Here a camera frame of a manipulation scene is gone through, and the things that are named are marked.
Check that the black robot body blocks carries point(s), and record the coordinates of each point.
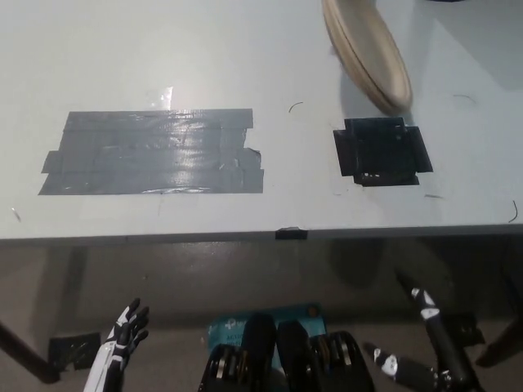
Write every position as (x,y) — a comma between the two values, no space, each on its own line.
(294,359)

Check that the dark metal table leg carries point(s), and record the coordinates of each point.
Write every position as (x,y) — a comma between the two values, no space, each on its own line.
(24,355)

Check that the beige paper plate stack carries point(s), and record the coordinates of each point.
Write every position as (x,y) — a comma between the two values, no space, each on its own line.
(367,53)

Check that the black floor tape patch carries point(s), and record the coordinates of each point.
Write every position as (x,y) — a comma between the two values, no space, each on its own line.
(466,328)
(75,347)

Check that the black tape square patch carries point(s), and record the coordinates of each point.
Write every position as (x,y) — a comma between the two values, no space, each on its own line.
(380,153)

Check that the small black tape strip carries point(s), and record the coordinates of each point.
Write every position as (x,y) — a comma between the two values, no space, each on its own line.
(291,234)

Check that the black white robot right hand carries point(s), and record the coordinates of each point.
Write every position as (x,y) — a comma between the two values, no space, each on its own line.
(447,347)

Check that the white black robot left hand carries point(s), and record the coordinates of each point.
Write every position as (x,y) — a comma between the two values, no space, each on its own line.
(114,347)

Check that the grey duct tape patch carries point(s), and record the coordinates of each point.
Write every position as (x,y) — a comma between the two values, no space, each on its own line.
(155,155)

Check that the teal router box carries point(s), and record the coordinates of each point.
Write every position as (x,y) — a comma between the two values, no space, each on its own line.
(229,328)

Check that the brown wooden leg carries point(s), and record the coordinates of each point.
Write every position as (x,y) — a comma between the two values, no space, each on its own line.
(502,343)

